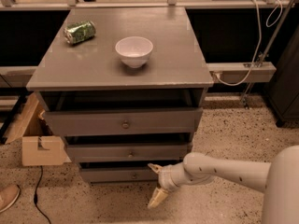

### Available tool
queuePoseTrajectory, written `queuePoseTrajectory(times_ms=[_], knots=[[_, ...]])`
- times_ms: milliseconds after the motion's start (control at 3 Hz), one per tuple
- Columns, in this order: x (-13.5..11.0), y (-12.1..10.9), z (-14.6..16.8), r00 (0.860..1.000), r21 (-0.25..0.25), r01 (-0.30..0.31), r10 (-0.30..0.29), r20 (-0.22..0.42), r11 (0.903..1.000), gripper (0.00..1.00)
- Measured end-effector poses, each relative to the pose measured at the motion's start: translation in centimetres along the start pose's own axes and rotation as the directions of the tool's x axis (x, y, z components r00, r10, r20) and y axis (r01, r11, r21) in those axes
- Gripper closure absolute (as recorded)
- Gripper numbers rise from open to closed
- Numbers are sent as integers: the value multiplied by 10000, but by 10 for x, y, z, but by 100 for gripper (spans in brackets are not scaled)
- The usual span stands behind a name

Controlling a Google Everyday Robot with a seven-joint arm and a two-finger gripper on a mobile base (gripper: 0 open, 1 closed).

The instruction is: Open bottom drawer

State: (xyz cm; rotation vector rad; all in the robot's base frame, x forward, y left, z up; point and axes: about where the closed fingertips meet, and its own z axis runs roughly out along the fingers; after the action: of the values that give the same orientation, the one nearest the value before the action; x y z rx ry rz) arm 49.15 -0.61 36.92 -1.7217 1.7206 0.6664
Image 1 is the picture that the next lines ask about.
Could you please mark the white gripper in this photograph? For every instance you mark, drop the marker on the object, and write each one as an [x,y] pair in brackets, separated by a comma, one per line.
[167,177]

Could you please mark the grey bottom drawer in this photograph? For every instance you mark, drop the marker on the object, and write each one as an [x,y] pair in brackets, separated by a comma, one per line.
[118,174]

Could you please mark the grey drawer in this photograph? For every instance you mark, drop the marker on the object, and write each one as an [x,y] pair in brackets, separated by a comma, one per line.
[67,123]
[118,174]
[128,152]

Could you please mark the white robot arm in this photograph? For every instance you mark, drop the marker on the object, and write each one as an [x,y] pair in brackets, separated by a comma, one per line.
[277,180]

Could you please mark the grey middle drawer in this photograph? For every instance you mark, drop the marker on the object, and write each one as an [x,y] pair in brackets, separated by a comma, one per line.
[128,152]

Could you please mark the grey top drawer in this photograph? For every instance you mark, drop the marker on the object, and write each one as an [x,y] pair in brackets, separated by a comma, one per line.
[67,123]

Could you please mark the grey drawer cabinet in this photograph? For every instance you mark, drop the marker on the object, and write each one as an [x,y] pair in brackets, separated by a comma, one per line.
[129,97]

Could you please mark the metal diagonal pole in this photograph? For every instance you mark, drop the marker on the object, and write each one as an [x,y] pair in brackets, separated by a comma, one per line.
[257,63]

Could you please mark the cardboard box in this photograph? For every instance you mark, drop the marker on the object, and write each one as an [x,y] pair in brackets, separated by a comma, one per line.
[37,148]

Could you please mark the white bowl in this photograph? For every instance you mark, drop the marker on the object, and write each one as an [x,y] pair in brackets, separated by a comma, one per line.
[134,51]

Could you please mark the tan shoe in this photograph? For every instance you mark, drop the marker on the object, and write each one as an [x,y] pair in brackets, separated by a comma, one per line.
[8,197]

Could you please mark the dark cabinet at right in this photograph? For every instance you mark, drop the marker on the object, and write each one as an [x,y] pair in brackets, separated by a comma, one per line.
[283,89]

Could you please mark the green crushed soda can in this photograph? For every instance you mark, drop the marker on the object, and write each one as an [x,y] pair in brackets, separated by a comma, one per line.
[78,32]

